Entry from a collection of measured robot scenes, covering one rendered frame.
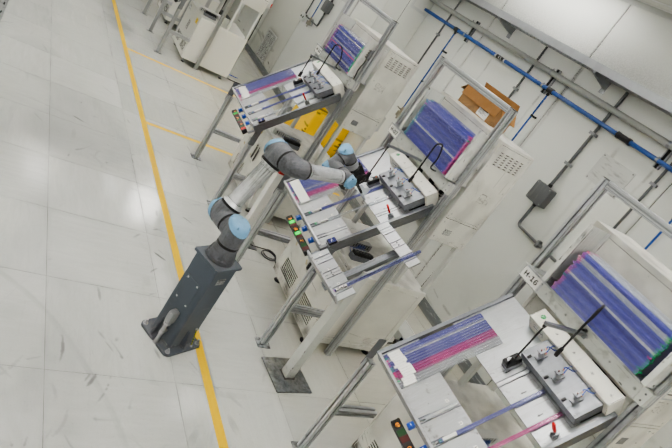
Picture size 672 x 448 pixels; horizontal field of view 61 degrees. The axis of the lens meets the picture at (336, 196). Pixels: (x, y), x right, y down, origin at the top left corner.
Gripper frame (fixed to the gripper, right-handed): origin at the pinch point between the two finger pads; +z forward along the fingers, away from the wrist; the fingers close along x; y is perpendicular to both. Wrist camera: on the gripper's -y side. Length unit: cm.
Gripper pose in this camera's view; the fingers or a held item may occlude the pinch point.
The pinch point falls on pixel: (359, 193)
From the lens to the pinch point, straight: 334.5
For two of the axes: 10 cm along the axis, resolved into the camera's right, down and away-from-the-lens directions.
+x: -3.6, -5.6, 7.5
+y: 8.8, -4.7, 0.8
